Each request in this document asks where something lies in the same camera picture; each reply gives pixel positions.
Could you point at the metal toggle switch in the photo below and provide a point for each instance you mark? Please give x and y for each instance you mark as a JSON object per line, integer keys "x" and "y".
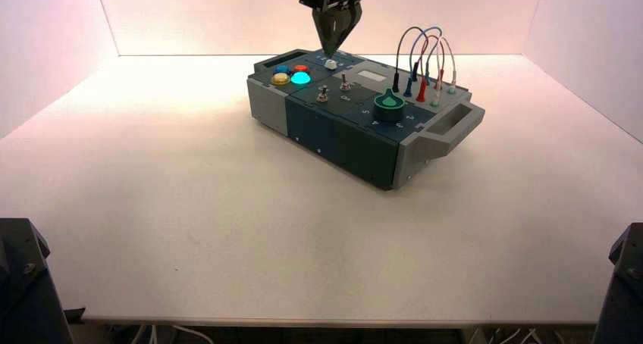
{"x": 322, "y": 96}
{"x": 344, "y": 84}

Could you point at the grey and blue control box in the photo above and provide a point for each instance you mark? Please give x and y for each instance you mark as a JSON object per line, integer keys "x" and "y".
{"x": 346, "y": 136}

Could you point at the green rotary dial knob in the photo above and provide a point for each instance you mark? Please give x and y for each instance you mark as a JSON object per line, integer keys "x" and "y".
{"x": 389, "y": 108}

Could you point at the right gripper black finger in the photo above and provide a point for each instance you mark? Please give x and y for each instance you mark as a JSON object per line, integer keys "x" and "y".
{"x": 324, "y": 28}
{"x": 349, "y": 23}

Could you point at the small white display screen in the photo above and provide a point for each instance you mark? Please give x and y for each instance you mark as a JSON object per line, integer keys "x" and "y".
{"x": 372, "y": 75}

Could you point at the white slider knob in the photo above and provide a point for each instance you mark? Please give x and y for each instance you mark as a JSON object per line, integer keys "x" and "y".
{"x": 330, "y": 64}

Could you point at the red round push button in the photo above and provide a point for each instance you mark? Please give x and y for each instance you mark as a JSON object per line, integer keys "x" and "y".
{"x": 301, "y": 68}

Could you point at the blue round push button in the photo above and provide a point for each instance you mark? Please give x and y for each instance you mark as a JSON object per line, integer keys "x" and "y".
{"x": 282, "y": 69}

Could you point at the yellow round push button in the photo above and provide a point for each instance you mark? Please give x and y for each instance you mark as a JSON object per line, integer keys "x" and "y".
{"x": 280, "y": 79}

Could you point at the green round push button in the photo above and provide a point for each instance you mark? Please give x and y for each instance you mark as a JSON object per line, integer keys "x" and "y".
{"x": 300, "y": 78}

